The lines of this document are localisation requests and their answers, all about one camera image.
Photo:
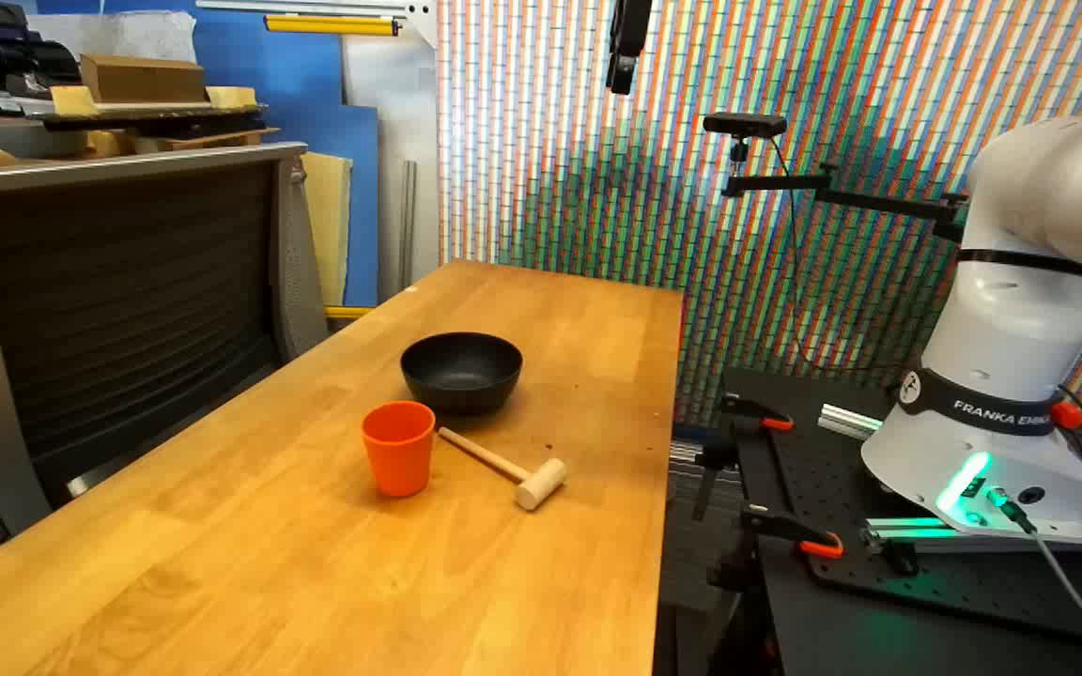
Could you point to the orange plastic cup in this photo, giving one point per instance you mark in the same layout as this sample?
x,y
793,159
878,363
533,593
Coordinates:
x,y
401,449

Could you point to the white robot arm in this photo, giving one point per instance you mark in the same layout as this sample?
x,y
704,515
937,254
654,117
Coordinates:
x,y
971,429

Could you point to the black bowl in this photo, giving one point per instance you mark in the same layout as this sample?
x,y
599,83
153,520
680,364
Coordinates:
x,y
461,371

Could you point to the wooden mallet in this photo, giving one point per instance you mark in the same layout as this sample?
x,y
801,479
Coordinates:
x,y
530,484

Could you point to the orange black clamp upper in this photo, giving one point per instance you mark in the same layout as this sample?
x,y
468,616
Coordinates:
x,y
750,418

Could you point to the orange black clamp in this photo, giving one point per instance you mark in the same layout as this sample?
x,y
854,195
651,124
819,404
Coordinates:
x,y
806,537
750,418

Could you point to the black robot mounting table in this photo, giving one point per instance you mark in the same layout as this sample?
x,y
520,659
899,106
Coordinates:
x,y
879,608

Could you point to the black overhead camera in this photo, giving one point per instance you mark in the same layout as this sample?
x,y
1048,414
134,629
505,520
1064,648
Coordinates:
x,y
626,41

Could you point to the black camera on stand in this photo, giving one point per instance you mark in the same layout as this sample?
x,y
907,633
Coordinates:
x,y
939,214

